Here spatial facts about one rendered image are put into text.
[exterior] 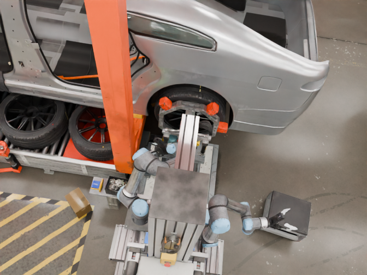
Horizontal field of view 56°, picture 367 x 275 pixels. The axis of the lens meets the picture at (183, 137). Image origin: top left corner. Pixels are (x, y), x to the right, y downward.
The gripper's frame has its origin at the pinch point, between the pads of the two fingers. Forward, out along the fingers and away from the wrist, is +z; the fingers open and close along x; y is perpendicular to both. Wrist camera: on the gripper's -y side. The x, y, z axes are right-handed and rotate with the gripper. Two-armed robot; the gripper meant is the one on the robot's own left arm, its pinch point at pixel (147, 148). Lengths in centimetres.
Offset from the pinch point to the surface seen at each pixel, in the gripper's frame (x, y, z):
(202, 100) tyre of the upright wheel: 40, -14, -46
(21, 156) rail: -10, -22, 135
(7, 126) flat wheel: 2, -50, 141
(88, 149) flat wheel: 11, -4, 73
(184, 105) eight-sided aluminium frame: 34.5, -16.0, -31.0
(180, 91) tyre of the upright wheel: 38, -27, -30
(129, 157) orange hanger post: -9.4, 0.1, 14.3
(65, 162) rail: 0, 1, 99
